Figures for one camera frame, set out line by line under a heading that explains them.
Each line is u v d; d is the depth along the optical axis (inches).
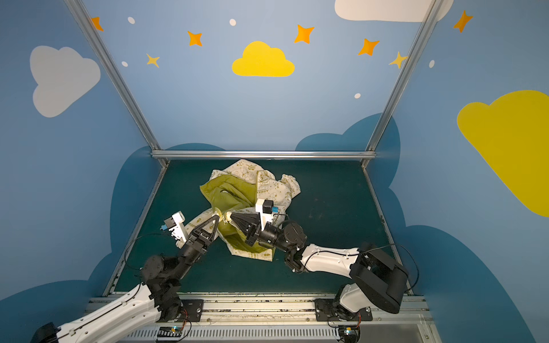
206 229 24.3
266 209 22.7
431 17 27.9
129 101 36.7
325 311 29.2
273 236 24.6
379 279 17.0
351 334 28.9
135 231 38.7
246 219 24.5
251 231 24.5
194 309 29.4
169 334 28.7
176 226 23.1
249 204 38.7
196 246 22.6
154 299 21.8
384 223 40.9
